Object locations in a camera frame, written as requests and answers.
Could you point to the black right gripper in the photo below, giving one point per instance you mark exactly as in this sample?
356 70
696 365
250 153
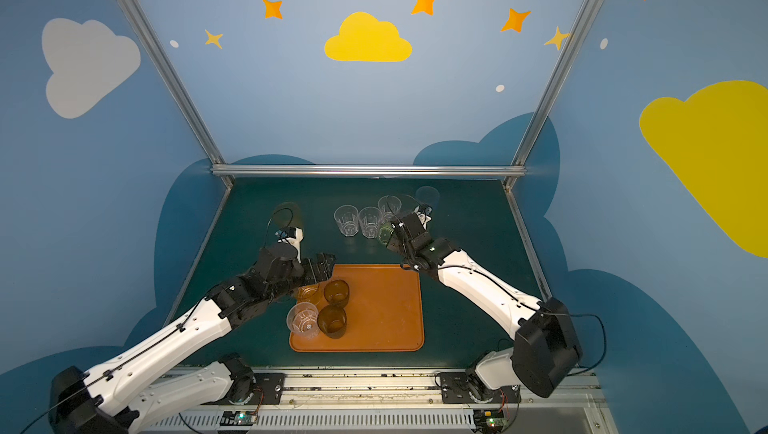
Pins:
402 230

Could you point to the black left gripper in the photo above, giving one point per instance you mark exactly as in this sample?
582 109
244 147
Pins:
321 266

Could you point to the dark brown textured glass back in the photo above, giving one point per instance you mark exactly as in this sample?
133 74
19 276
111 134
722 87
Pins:
337 293

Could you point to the clear ribbed glass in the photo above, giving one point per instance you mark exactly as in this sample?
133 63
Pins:
389 206
347 220
370 220

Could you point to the brown textured glass front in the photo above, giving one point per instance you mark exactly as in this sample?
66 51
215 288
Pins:
332 321

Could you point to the clear faceted plastic glass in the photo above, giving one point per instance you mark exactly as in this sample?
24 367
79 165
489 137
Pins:
301 320

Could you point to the short green glass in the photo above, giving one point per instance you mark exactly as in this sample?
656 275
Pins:
385 232

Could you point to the short yellow plastic glass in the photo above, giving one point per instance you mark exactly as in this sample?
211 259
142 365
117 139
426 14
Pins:
311 293

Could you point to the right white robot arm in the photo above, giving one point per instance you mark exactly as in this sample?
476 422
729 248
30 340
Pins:
545 343

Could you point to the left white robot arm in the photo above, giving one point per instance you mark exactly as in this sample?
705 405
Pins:
125 394

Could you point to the orange plastic tray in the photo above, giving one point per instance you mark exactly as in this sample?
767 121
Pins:
384 312

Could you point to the tall yellow plastic glass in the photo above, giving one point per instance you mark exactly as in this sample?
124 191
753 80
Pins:
288 215

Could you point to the left green circuit board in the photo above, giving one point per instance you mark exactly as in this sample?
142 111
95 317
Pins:
239 418

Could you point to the green circuit board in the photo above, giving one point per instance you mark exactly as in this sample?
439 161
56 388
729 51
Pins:
239 418
488 422

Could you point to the right green circuit board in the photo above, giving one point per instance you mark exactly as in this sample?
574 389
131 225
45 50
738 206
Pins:
488 422

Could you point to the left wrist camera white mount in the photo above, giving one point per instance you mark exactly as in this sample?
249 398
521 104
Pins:
291 235

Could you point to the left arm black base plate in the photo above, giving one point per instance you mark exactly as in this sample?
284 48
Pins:
260 388

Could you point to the horizontal aluminium back rail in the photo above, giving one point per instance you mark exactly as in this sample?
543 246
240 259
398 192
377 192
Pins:
365 171

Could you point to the right aluminium frame post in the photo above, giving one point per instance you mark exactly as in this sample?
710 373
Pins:
583 23

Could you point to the aluminium frame post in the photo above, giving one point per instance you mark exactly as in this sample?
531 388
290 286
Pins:
146 34
583 23

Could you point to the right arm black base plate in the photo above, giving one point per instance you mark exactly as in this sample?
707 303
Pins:
461 388

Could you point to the left aluminium frame post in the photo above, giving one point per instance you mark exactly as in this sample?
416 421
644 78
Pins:
146 34

